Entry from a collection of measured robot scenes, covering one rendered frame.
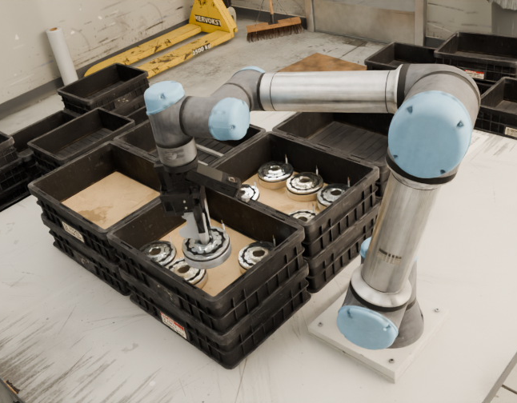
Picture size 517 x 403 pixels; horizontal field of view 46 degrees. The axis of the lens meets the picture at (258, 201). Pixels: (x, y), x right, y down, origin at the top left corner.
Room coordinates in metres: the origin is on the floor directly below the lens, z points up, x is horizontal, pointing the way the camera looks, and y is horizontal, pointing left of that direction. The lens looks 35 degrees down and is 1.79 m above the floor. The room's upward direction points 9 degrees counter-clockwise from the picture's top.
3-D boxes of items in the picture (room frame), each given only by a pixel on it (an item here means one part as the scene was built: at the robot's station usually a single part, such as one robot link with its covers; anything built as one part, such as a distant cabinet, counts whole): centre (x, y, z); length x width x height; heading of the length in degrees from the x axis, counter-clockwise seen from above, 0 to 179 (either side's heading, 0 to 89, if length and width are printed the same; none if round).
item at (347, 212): (1.34, -0.08, 0.87); 0.40 x 0.30 x 0.11; 41
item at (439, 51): (2.68, -1.19, 0.37); 0.42 x 0.34 x 0.46; 42
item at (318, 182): (1.39, -0.13, 0.86); 0.10 x 0.10 x 0.01
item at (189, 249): (1.02, 0.13, 1.00); 0.10 x 0.10 x 0.01
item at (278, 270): (1.15, 0.14, 0.87); 0.40 x 0.30 x 0.11; 41
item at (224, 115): (1.02, 0.04, 1.29); 0.11 x 0.11 x 0.08; 61
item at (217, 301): (1.15, 0.14, 0.92); 0.40 x 0.30 x 0.02; 41
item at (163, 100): (1.05, 0.14, 1.29); 0.09 x 0.08 x 0.11; 61
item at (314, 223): (1.34, -0.08, 0.92); 0.40 x 0.30 x 0.02; 41
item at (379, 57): (2.97, -0.91, 0.31); 0.40 x 0.30 x 0.34; 42
